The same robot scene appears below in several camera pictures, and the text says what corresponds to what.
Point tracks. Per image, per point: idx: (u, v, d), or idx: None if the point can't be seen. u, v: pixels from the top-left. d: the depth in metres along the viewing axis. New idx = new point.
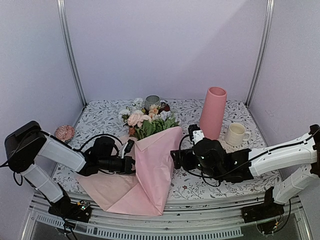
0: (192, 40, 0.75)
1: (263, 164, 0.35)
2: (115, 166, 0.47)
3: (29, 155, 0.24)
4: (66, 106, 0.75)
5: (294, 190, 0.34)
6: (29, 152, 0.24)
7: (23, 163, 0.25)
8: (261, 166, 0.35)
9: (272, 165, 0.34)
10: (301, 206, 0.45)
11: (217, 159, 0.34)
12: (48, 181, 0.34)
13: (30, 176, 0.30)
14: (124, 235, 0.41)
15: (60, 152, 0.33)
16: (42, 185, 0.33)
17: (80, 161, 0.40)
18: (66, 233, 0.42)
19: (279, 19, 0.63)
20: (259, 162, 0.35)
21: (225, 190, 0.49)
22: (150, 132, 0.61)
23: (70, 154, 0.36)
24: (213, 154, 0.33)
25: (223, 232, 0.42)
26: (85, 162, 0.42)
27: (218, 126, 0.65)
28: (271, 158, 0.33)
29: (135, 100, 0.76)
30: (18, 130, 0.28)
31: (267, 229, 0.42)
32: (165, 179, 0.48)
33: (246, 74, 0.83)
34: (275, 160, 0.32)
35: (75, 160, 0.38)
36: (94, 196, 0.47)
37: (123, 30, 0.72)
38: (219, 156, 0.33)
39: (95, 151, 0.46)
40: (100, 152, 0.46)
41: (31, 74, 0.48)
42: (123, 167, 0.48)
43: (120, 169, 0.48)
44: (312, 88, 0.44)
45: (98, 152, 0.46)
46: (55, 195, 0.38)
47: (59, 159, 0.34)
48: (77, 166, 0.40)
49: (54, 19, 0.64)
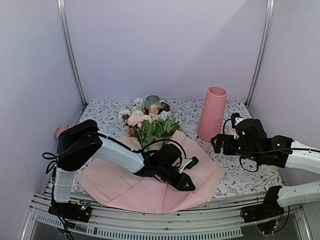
0: (192, 40, 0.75)
1: (298, 159, 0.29)
2: (169, 177, 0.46)
3: (78, 158, 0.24)
4: (66, 106, 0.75)
5: (301, 197, 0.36)
6: (78, 155, 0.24)
7: (74, 164, 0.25)
8: (293, 160, 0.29)
9: (304, 163, 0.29)
10: (301, 206, 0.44)
11: (257, 135, 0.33)
12: (67, 186, 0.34)
13: (62, 174, 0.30)
14: (124, 235, 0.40)
15: (116, 154, 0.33)
16: (59, 185, 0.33)
17: (135, 163, 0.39)
18: (66, 233, 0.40)
19: (279, 19, 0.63)
20: (297, 154, 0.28)
21: (225, 190, 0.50)
22: (150, 132, 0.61)
23: (126, 157, 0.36)
24: (251, 129, 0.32)
25: (223, 232, 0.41)
26: (143, 165, 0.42)
27: (218, 124, 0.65)
28: (312, 159, 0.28)
29: (135, 100, 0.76)
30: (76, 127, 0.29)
31: (267, 229, 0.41)
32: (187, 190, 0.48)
33: (246, 74, 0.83)
34: (312, 161, 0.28)
35: (132, 163, 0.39)
36: (94, 196, 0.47)
37: (123, 29, 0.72)
38: (259, 134, 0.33)
39: (160, 157, 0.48)
40: (163, 159, 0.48)
41: (30, 73, 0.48)
42: (176, 181, 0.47)
43: (173, 181, 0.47)
44: (312, 88, 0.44)
45: (161, 158, 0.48)
46: (63, 197, 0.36)
47: (116, 159, 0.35)
48: (134, 167, 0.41)
49: (54, 18, 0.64)
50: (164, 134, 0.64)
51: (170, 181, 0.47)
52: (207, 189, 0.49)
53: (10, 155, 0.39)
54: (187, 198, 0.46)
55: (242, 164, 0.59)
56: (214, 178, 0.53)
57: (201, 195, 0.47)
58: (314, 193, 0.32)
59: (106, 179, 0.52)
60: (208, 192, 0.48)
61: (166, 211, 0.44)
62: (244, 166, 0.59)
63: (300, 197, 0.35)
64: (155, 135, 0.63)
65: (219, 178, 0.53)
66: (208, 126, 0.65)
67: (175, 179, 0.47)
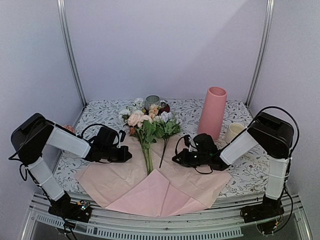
0: (192, 40, 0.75)
1: (228, 152, 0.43)
2: (113, 151, 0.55)
3: (32, 152, 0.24)
4: (66, 106, 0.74)
5: (275, 180, 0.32)
6: (32, 149, 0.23)
7: (31, 157, 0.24)
8: (227, 155, 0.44)
9: (233, 152, 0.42)
10: (301, 206, 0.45)
11: (206, 146, 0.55)
12: (52, 177, 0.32)
13: (35, 172, 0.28)
14: (124, 235, 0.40)
15: (65, 139, 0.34)
16: (46, 181, 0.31)
17: (85, 146, 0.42)
18: (66, 233, 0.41)
19: (279, 19, 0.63)
20: (225, 151, 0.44)
21: (225, 190, 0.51)
22: (150, 132, 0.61)
23: (75, 141, 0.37)
24: (203, 141, 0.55)
25: (223, 232, 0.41)
26: (90, 147, 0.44)
27: (219, 122, 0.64)
28: (230, 145, 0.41)
29: (135, 100, 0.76)
30: (24, 123, 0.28)
31: (266, 229, 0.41)
32: (187, 193, 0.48)
33: (245, 74, 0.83)
34: (232, 147, 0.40)
35: (82, 145, 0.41)
36: (94, 196, 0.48)
37: (123, 29, 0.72)
38: (206, 143, 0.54)
39: (98, 139, 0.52)
40: (103, 139, 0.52)
41: (30, 73, 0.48)
42: (120, 155, 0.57)
43: (117, 155, 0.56)
44: (312, 88, 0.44)
45: (102, 140, 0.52)
46: (56, 192, 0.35)
47: (65, 145, 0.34)
48: (83, 151, 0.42)
49: (53, 18, 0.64)
50: (165, 135, 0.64)
51: (115, 157, 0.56)
52: (207, 195, 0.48)
53: (10, 155, 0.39)
54: (186, 203, 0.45)
55: (242, 164, 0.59)
56: (216, 184, 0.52)
57: (200, 201, 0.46)
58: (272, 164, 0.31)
59: (106, 180, 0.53)
60: (208, 198, 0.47)
61: (165, 214, 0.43)
62: (244, 165, 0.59)
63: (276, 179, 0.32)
64: (155, 136, 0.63)
65: (219, 180, 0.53)
66: (209, 125, 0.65)
67: (117, 153, 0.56)
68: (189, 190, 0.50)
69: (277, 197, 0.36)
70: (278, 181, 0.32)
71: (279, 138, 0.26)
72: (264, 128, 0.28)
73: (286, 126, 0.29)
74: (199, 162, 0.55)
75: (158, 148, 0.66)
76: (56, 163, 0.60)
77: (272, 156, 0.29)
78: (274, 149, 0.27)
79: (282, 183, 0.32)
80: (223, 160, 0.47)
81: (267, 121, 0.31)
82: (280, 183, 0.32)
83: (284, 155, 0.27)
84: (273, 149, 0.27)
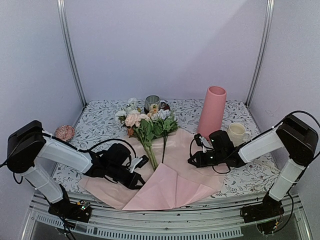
0: (192, 41, 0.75)
1: (247, 148, 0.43)
2: (120, 175, 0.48)
3: (23, 164, 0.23)
4: (66, 106, 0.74)
5: (285, 183, 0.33)
6: (22, 162, 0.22)
7: (21, 166, 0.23)
8: (246, 153, 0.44)
9: (253, 150, 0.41)
10: (301, 206, 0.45)
11: (221, 142, 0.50)
12: (48, 184, 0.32)
13: (28, 177, 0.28)
14: (124, 235, 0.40)
15: (63, 154, 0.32)
16: (41, 186, 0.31)
17: (85, 163, 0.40)
18: (66, 233, 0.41)
19: (279, 19, 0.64)
20: (244, 148, 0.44)
21: (225, 190, 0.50)
22: (149, 130, 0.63)
23: (75, 157, 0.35)
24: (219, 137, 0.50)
25: (223, 232, 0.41)
26: (92, 164, 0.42)
27: (218, 120, 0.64)
28: (252, 143, 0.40)
29: (130, 100, 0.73)
30: (21, 129, 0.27)
31: (267, 229, 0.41)
32: (190, 184, 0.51)
33: (245, 74, 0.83)
34: (254, 145, 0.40)
35: (82, 162, 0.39)
36: (107, 200, 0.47)
37: (123, 29, 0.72)
38: (224, 140, 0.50)
39: (108, 156, 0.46)
40: (112, 158, 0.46)
41: (30, 73, 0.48)
42: (128, 180, 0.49)
43: (125, 181, 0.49)
44: (312, 87, 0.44)
45: (111, 158, 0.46)
46: (55, 197, 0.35)
47: (63, 160, 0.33)
48: (83, 168, 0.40)
49: (53, 18, 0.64)
50: (163, 133, 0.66)
51: (122, 181, 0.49)
52: (215, 179, 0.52)
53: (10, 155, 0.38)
54: (197, 191, 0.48)
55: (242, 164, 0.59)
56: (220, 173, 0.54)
57: (210, 185, 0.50)
58: (288, 169, 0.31)
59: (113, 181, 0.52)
60: (217, 182, 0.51)
61: (180, 204, 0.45)
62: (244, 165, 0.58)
63: (284, 183, 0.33)
64: (155, 134, 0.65)
65: (218, 179, 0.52)
66: (208, 124, 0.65)
67: (127, 177, 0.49)
68: (195, 177, 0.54)
69: (280, 197, 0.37)
70: (287, 184, 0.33)
71: (306, 144, 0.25)
72: (295, 132, 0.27)
73: (312, 134, 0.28)
74: (215, 161, 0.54)
75: (159, 143, 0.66)
76: (57, 162, 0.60)
77: (296, 163, 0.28)
78: (299, 154, 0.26)
79: (289, 186, 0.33)
80: (241, 156, 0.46)
81: (293, 123, 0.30)
82: (289, 185, 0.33)
83: (307, 162, 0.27)
84: (298, 154, 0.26)
